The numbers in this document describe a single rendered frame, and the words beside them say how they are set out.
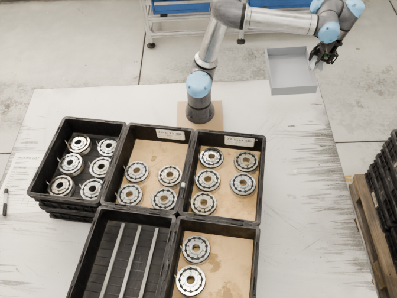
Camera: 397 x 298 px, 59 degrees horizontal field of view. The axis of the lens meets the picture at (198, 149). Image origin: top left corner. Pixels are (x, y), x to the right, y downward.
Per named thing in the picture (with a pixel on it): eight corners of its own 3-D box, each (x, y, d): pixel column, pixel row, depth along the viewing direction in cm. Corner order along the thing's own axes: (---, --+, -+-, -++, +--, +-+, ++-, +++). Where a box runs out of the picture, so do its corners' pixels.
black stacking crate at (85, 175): (72, 132, 168) (64, 116, 158) (132, 138, 164) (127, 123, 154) (38, 207, 145) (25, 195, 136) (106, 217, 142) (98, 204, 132)
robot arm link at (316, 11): (319, 5, 131) (346, 13, 132) (317, -12, 138) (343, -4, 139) (308, 22, 138) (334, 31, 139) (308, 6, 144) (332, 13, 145)
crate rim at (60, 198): (65, 119, 160) (63, 115, 158) (129, 125, 156) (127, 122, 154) (27, 197, 138) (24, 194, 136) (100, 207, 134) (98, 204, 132)
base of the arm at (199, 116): (184, 103, 186) (183, 89, 178) (212, 100, 186) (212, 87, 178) (186, 125, 177) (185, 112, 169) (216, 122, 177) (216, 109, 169)
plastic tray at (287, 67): (264, 56, 177) (265, 48, 172) (305, 53, 175) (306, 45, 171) (271, 95, 161) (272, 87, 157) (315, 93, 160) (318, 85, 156)
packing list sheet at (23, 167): (12, 153, 176) (12, 152, 176) (57, 152, 175) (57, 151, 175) (-10, 214, 157) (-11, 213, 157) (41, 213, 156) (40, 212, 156)
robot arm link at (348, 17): (345, -7, 138) (365, -1, 139) (330, 17, 146) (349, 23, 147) (348, 3, 133) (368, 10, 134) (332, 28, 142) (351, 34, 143)
